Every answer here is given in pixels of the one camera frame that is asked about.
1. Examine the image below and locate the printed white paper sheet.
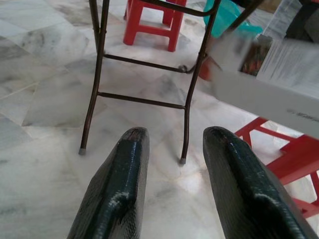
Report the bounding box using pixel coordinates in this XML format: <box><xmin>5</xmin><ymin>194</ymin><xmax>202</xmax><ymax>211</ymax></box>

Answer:
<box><xmin>256</xmin><ymin>38</ymin><xmax>319</xmax><ymax>93</ymax></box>
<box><xmin>262</xmin><ymin>0</ymin><xmax>304</xmax><ymax>40</ymax></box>

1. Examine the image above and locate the white cardboard box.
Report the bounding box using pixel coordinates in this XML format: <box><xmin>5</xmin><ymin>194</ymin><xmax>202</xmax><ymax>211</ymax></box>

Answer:
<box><xmin>206</xmin><ymin>31</ymin><xmax>319</xmax><ymax>139</ymax></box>

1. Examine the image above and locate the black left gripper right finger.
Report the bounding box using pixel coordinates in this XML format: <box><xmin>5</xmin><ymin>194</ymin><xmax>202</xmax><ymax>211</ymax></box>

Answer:
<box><xmin>202</xmin><ymin>126</ymin><xmax>319</xmax><ymax>239</ymax></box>

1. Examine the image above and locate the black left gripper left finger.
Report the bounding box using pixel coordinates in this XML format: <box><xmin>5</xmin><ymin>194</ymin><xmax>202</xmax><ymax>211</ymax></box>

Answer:
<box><xmin>67</xmin><ymin>126</ymin><xmax>151</xmax><ymax>239</ymax></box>

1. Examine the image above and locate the teal plastic container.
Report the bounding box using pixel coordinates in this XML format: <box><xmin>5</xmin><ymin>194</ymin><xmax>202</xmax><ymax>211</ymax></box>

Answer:
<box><xmin>202</xmin><ymin>0</ymin><xmax>264</xmax><ymax>39</ymax></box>

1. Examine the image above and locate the brown metal folding chair frame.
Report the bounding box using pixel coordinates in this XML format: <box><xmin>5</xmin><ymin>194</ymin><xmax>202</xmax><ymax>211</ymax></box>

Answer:
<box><xmin>79</xmin><ymin>0</ymin><xmax>265</xmax><ymax>165</ymax></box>

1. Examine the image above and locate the small orange object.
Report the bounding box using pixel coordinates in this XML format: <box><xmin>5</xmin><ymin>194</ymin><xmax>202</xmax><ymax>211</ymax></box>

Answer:
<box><xmin>200</xmin><ymin>57</ymin><xmax>213</xmax><ymax>81</ymax></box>

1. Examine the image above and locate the colourful printed packet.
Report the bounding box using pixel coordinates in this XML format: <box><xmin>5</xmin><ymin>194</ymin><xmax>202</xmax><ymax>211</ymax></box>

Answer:
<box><xmin>240</xmin><ymin>41</ymin><xmax>272</xmax><ymax>77</ymax></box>

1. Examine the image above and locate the dark grey object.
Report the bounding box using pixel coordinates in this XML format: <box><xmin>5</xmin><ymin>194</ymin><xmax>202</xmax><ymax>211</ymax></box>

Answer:
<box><xmin>285</xmin><ymin>0</ymin><xmax>319</xmax><ymax>43</ymax></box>

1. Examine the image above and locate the red plastic stool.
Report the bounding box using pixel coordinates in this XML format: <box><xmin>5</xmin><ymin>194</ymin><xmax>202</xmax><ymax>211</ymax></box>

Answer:
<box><xmin>235</xmin><ymin>117</ymin><xmax>319</xmax><ymax>220</ymax></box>
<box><xmin>123</xmin><ymin>0</ymin><xmax>188</xmax><ymax>53</ymax></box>

